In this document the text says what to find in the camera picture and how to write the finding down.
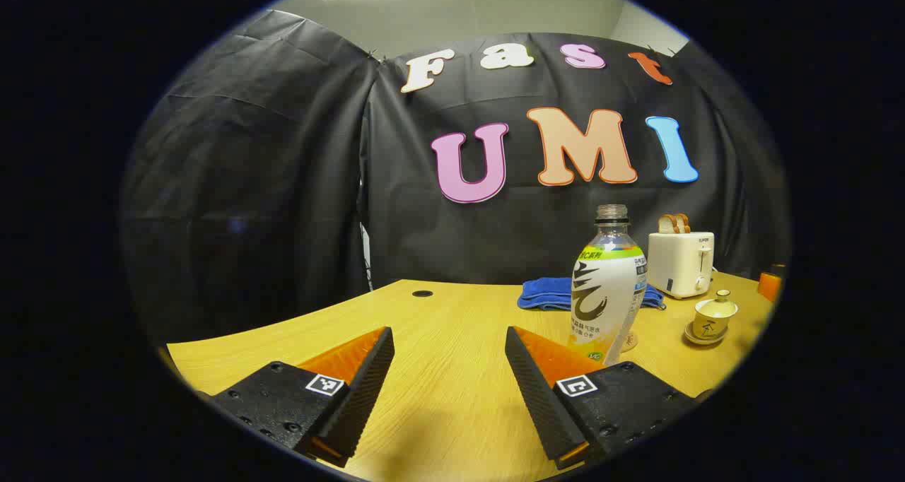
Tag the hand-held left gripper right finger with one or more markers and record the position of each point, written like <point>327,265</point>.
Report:
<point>537,397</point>

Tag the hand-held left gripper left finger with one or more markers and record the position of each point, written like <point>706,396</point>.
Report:
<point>364,397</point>

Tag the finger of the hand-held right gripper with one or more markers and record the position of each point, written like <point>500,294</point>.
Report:
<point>769,285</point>

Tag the round cork coaster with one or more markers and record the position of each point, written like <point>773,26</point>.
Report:
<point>631,342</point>

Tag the clear labelled water bottle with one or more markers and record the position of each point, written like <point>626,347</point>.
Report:
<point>608,291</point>

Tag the white toaster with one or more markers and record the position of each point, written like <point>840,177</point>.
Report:
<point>679,263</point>

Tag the blue folded towel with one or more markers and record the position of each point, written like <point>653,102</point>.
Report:
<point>544,295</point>

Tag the toast bread slice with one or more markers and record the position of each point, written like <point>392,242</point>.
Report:
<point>684,222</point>
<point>666,225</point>

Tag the black backdrop cloth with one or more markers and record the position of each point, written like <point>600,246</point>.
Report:
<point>283,185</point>

